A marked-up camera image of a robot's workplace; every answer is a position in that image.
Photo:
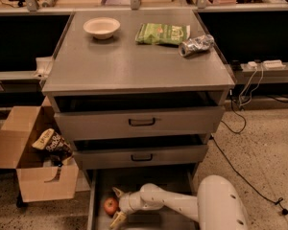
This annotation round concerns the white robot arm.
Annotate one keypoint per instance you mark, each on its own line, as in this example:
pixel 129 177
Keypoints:
pixel 217 205

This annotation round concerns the middle grey drawer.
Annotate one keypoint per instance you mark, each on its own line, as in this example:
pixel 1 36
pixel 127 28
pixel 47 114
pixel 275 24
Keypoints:
pixel 142 157

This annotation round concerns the crushed silver can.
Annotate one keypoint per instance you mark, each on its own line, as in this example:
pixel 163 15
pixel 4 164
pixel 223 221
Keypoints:
pixel 195 45

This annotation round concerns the grey drawer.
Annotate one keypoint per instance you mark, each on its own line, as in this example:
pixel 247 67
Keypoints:
pixel 142 157
pixel 170 178
pixel 99 125

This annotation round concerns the green chip bag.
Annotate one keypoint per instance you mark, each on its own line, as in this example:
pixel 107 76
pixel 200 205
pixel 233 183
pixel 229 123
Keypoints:
pixel 162 34

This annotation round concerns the open cardboard box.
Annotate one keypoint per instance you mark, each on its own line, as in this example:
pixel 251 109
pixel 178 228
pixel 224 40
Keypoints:
pixel 36 182

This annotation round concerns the top grey drawer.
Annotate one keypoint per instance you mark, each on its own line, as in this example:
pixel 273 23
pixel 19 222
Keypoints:
pixel 99 125

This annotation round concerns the brown snack bag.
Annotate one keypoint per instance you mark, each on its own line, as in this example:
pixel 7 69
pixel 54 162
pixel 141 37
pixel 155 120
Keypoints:
pixel 53 142

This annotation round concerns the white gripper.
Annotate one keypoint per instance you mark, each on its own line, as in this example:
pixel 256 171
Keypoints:
pixel 125 203

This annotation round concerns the bottom grey drawer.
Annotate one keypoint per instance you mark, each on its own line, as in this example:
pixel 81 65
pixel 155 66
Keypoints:
pixel 170 178

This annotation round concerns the white power strip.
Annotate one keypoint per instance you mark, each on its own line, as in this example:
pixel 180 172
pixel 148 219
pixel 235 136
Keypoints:
pixel 267 64

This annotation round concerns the red apple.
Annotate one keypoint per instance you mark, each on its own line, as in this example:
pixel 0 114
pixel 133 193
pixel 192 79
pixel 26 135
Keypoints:
pixel 111 206

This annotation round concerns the white paper bowl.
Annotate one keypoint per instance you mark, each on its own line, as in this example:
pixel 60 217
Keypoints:
pixel 101 27

